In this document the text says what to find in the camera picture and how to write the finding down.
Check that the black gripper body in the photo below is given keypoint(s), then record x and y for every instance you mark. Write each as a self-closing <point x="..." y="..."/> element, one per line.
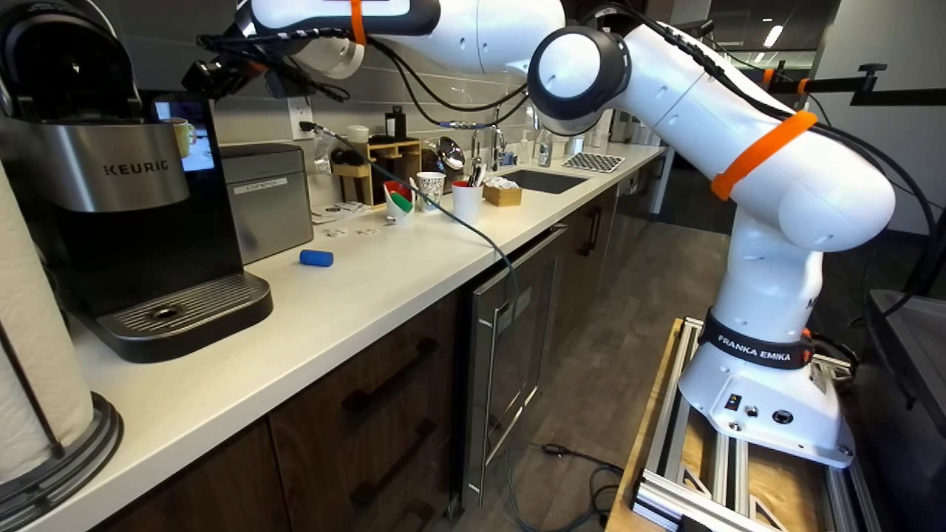
<point x="239" y="72"/>

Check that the blue cylindrical block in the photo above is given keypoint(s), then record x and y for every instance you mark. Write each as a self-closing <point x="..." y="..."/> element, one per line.
<point x="317" y="259"/>

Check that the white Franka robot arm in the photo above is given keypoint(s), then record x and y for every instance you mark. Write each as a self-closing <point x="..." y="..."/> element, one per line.
<point x="787" y="197"/>

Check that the black silver Keurig coffeemaker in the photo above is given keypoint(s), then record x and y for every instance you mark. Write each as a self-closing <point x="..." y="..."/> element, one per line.
<point x="119" y="179"/>

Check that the stainless steel counter box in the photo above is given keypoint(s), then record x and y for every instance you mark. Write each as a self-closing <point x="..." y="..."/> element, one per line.
<point x="267" y="203"/>

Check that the small white cup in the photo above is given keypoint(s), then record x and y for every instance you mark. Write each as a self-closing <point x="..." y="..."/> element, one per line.
<point x="355" y="132"/>

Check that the wooden counter organizer rack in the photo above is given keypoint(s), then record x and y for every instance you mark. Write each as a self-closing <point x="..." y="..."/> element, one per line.
<point x="380" y="153"/>

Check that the black canister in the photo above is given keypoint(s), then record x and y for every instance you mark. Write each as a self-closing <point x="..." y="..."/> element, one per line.
<point x="395" y="123"/>

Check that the red green white mug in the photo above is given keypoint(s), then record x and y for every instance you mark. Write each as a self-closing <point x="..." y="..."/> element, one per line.
<point x="397" y="203"/>

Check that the white patterned mug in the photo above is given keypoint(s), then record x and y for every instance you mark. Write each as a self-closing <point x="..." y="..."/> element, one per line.
<point x="431" y="188"/>

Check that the chrome faucet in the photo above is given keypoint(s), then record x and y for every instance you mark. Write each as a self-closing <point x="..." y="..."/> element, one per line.
<point x="491" y="134"/>

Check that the white mug red inside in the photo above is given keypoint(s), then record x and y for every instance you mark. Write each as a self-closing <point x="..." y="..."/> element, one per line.
<point x="466" y="205"/>

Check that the white sugar packet heap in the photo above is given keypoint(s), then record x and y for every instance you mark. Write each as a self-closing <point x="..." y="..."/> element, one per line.
<point x="503" y="181"/>

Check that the wooden packet box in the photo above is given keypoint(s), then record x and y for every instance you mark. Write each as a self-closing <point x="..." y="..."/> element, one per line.
<point x="503" y="197"/>

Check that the white paper towel roll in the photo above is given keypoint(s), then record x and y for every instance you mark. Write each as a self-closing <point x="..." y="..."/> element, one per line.
<point x="30" y="345"/>

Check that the dark undermount sink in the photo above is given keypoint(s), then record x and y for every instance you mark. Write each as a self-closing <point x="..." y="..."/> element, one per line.
<point x="542" y="181"/>

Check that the grey dish drying mat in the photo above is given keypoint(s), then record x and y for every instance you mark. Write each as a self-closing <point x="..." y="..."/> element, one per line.
<point x="595" y="162"/>

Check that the dark wood drawer cabinet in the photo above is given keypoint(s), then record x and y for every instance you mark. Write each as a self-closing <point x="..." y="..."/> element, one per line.
<point x="298" y="444"/>

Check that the grey paper towel holder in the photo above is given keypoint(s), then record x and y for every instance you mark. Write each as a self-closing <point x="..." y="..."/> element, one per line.
<point x="89" y="444"/>

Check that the stainless steel dishwasher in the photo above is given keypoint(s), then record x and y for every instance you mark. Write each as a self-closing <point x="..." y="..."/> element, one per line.
<point x="513" y="345"/>

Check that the dark wood door cabinet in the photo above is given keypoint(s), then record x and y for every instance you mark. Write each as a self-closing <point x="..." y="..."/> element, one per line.
<point x="593" y="247"/>

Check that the ceiling light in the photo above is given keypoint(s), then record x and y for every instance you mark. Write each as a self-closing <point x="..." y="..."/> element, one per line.
<point x="777" y="33"/>

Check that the black horizontal bar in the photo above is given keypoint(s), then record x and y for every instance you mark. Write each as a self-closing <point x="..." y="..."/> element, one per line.
<point x="918" y="95"/>

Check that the black desk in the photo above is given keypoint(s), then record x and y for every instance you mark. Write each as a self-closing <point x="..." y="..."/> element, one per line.
<point x="905" y="444"/>

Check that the white wall outlet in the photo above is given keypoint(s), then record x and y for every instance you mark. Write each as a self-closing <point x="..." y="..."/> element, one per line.
<point x="299" y="111"/>

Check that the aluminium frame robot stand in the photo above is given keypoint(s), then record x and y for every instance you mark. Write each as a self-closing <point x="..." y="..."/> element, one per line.
<point x="691" y="474"/>

